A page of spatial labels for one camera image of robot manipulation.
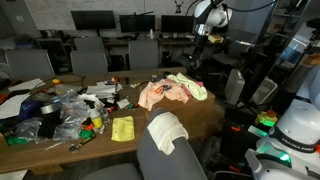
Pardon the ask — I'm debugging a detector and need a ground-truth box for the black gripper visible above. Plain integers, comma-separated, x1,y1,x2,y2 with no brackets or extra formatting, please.
192,34,208,71

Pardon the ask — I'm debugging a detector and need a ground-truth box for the light green towel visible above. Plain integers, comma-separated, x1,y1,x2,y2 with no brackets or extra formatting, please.
166,72,208,101

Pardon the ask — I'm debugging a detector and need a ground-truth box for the white towel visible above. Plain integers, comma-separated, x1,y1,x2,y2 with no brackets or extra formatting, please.
146,111,189,155

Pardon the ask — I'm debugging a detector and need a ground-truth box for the dark mesh office chair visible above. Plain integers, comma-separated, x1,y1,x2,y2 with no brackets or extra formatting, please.
211,39,251,68

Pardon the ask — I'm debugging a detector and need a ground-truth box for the grey office chair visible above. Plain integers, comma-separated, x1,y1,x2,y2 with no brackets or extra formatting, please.
4,49,55,79
79,108,209,180
128,39,159,71
69,50,109,76
73,36,106,53

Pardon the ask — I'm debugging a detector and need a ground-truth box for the peach shirt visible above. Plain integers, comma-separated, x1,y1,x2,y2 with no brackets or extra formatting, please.
138,79,192,112

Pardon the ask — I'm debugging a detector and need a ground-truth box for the white space heater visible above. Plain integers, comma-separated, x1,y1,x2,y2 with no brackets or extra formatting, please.
223,68,246,106

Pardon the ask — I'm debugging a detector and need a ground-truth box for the black computer monitor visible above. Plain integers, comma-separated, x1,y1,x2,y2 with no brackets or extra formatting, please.
118,13,156,34
70,10,117,38
160,14,195,34

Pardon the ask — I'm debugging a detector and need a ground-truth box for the large brown cardboard box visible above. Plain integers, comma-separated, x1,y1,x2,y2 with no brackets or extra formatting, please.
143,74,224,139

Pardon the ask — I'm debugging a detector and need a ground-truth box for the white grille fan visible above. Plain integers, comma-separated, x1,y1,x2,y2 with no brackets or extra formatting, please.
249,77,278,106

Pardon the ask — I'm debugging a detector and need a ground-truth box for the white card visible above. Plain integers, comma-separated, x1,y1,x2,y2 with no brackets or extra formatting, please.
116,98,130,109

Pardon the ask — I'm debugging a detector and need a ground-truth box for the black robot stand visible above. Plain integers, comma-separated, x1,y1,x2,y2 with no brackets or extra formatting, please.
219,106,258,174

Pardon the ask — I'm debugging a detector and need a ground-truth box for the yellow cloth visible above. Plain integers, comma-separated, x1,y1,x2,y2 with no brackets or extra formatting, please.
110,115,136,142

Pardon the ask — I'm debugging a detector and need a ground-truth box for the white paper stack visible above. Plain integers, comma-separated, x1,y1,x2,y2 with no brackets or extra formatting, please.
85,83,118,98

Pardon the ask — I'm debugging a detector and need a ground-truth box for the white yellow spray bottle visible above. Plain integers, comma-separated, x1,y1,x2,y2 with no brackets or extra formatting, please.
89,99,104,129

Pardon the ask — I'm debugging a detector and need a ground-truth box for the green plastic item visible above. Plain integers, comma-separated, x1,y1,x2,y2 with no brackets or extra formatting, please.
6,134,29,146
79,129,95,139

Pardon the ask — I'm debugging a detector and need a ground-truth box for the clear plastic bag pile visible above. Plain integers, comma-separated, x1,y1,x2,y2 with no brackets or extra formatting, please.
49,90,93,141

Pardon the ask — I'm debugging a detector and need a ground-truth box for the adjustable wrench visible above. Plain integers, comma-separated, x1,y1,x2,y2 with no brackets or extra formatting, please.
69,134,97,154

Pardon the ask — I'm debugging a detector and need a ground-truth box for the whiteboard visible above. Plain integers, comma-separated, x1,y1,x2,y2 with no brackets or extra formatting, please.
24,0,201,32

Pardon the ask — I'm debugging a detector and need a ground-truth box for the silver tape roll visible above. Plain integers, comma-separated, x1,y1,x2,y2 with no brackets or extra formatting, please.
39,103,63,115

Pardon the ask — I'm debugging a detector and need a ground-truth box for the blue cap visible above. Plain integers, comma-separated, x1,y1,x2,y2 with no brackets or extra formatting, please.
18,99,43,119

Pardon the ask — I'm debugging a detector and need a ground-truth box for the white paper sheet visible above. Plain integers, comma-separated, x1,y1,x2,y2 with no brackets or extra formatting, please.
8,78,46,93
0,93,31,120

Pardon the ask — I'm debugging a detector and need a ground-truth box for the tan wrist camera bar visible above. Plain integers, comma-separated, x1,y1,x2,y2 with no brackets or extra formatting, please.
207,34,224,44

